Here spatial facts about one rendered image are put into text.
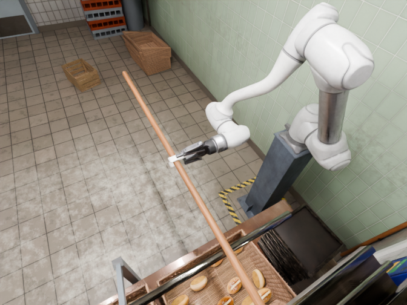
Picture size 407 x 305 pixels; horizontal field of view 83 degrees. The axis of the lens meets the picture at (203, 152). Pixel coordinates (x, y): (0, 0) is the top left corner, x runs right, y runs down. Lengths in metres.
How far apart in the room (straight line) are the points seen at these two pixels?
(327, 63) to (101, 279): 2.05
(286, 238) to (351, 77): 0.86
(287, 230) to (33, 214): 2.17
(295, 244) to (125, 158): 1.92
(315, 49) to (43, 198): 2.49
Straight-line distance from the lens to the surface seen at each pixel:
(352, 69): 0.81
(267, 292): 1.50
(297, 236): 1.38
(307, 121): 1.37
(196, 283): 1.43
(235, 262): 0.90
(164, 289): 0.91
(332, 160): 1.29
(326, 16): 0.95
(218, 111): 1.20
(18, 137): 3.34
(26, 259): 2.49
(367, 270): 0.83
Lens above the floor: 2.07
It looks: 52 degrees down
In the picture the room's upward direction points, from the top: 5 degrees clockwise
